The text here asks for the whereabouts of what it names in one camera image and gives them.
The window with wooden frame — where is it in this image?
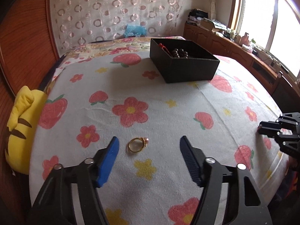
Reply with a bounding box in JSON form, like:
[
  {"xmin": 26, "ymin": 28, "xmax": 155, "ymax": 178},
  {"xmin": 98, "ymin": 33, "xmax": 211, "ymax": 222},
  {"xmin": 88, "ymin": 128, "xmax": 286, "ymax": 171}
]
[{"xmin": 232, "ymin": 0, "xmax": 299, "ymax": 79}]

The wooden wardrobe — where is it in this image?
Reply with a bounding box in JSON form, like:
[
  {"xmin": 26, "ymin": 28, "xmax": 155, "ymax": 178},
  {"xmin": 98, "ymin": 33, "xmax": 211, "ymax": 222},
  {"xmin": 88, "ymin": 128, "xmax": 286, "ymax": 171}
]
[{"xmin": 1, "ymin": 0, "xmax": 59, "ymax": 224}]

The sheer circle pattern curtain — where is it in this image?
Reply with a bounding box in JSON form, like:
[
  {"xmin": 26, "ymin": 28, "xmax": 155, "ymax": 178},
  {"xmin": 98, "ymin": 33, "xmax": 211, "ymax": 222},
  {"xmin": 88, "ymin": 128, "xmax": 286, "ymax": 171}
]
[{"xmin": 50, "ymin": 0, "xmax": 184, "ymax": 54}]

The dark clothes pile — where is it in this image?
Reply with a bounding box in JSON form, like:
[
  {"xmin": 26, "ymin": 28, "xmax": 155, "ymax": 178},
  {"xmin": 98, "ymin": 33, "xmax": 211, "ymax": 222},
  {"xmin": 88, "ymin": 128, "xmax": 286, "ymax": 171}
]
[{"xmin": 187, "ymin": 9, "xmax": 208, "ymax": 24}]

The wooden side cabinet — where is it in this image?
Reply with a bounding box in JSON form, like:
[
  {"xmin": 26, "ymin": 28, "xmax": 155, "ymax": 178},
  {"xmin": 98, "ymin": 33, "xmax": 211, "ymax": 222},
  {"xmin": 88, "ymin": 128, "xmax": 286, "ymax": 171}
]
[{"xmin": 182, "ymin": 22, "xmax": 283, "ymax": 96}]

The gold pearl ring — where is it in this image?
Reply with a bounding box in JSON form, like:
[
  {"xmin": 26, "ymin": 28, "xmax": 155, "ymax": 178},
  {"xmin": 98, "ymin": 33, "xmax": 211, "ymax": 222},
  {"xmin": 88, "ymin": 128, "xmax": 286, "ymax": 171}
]
[{"xmin": 127, "ymin": 136, "xmax": 150, "ymax": 154}]

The blue plush toy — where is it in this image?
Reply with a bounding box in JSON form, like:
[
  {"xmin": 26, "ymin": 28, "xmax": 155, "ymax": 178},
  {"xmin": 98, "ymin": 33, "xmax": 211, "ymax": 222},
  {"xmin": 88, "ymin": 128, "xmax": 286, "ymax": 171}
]
[{"xmin": 124, "ymin": 25, "xmax": 147, "ymax": 38}]

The pink bottle on cabinet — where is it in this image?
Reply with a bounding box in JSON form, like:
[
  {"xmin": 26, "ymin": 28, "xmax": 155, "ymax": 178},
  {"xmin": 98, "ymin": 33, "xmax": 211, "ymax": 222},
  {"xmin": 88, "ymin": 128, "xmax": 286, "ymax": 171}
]
[{"xmin": 239, "ymin": 32, "xmax": 250, "ymax": 46}]

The strawberry flower print blanket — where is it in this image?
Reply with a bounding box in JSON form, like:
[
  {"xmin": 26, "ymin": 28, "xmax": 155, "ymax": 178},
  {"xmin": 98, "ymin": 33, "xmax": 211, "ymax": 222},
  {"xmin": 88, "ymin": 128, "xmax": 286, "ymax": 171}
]
[{"xmin": 29, "ymin": 52, "xmax": 288, "ymax": 224}]

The black jewelry box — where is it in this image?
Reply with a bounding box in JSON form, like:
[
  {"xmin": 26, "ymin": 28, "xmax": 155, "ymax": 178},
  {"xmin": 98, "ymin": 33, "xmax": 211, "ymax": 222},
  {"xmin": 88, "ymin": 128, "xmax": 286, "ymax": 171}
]
[{"xmin": 149, "ymin": 38, "xmax": 220, "ymax": 83}]

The yellow plush toy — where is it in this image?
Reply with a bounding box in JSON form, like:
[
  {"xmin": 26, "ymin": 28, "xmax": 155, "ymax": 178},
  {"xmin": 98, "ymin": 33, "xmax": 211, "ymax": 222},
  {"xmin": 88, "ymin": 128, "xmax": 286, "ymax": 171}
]
[{"xmin": 4, "ymin": 86, "xmax": 47, "ymax": 175}]

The floral bed sheet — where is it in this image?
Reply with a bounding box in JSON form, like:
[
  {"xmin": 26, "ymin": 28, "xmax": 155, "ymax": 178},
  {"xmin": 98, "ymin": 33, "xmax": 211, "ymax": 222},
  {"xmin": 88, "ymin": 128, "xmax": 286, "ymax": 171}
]
[{"xmin": 52, "ymin": 37, "xmax": 151, "ymax": 80}]

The brown wooden bead bracelet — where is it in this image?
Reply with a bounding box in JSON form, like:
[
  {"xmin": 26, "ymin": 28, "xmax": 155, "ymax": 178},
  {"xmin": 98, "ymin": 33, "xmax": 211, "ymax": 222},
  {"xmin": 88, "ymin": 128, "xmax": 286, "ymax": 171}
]
[{"xmin": 170, "ymin": 48, "xmax": 189, "ymax": 59}]

